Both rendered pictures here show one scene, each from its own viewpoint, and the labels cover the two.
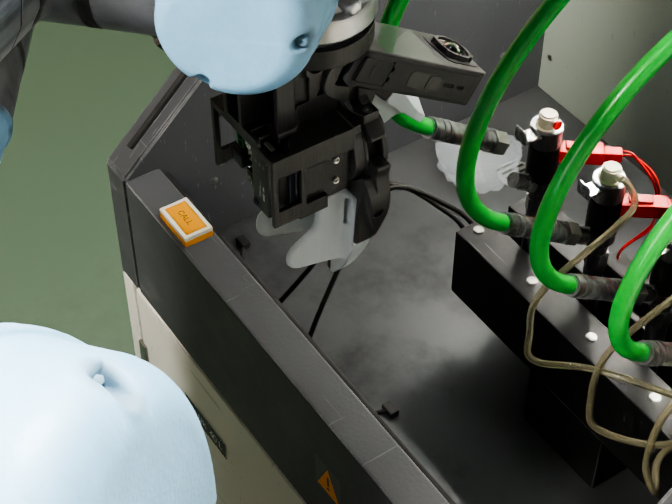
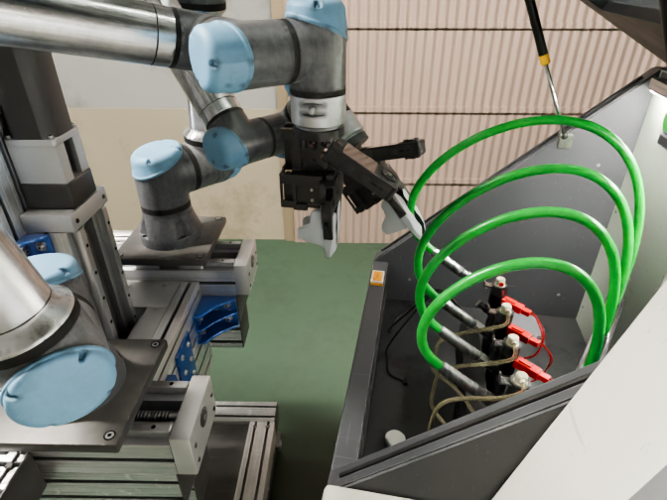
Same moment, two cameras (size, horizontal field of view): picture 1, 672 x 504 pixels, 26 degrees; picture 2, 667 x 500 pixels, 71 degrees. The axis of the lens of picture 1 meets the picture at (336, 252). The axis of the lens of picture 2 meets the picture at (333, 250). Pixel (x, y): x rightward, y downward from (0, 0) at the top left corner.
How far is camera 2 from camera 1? 0.59 m
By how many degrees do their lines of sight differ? 37
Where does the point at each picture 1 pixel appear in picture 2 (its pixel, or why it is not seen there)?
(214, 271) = (371, 295)
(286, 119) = (296, 163)
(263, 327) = (367, 316)
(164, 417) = not seen: outside the picture
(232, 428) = not seen: hidden behind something
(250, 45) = (201, 62)
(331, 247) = (317, 238)
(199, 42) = (195, 62)
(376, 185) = (325, 208)
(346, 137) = (314, 179)
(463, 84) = (382, 187)
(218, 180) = (411, 280)
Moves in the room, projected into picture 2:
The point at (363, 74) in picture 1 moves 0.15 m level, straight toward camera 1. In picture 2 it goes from (330, 157) to (238, 187)
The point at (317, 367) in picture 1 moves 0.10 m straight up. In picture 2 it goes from (370, 337) to (372, 299)
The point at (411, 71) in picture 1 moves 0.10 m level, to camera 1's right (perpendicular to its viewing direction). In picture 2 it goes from (353, 167) to (413, 187)
